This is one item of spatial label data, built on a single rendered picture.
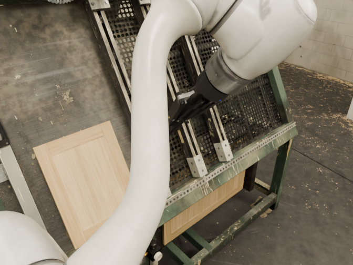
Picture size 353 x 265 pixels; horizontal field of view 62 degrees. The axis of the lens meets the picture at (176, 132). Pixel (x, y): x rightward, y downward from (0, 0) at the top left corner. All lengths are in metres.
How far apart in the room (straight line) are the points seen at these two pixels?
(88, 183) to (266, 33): 1.14
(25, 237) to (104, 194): 0.95
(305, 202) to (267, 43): 2.71
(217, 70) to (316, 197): 2.75
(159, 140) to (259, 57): 0.22
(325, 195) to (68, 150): 2.56
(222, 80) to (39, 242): 0.42
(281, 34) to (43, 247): 0.50
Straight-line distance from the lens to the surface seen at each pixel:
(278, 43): 0.50
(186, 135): 1.66
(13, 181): 1.36
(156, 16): 0.48
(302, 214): 3.01
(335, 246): 2.86
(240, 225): 2.50
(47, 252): 0.54
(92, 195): 1.46
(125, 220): 0.43
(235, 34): 0.51
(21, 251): 0.54
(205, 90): 0.61
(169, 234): 2.20
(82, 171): 1.44
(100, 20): 1.59
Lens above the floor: 2.00
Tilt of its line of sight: 31 degrees down
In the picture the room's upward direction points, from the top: straight up
